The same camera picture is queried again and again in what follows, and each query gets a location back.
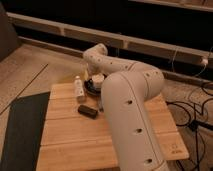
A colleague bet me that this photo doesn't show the small white bottle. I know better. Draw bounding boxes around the small white bottle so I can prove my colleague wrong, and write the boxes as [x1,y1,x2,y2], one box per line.
[74,76,85,103]

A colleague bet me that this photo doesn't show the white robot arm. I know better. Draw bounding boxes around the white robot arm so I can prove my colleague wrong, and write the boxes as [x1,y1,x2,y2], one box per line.
[83,44,169,171]

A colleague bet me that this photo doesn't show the wooden table board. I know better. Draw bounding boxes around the wooden table board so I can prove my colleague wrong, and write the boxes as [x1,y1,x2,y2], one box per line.
[36,83,189,171]

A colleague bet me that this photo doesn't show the dark floor mat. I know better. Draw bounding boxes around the dark floor mat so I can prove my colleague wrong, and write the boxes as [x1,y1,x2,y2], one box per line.
[0,92,50,171]

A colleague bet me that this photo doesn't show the white ceramic cup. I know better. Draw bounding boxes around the white ceramic cup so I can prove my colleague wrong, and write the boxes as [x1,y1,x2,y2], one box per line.
[92,74,104,88]

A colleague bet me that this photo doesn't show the dark ceramic bowl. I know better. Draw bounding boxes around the dark ceramic bowl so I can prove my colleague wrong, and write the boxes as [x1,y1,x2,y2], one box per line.
[84,79,101,96]

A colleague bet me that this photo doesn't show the black rectangular block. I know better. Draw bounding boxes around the black rectangular block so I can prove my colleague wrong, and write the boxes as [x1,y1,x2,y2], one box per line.
[78,105,98,119]

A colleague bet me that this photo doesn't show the white wall shelf rail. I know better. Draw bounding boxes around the white wall shelf rail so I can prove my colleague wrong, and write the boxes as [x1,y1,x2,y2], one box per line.
[7,12,213,68]

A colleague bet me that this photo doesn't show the black floor cables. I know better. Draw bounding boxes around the black floor cables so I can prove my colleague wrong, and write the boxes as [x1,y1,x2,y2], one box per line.
[166,78,213,171]

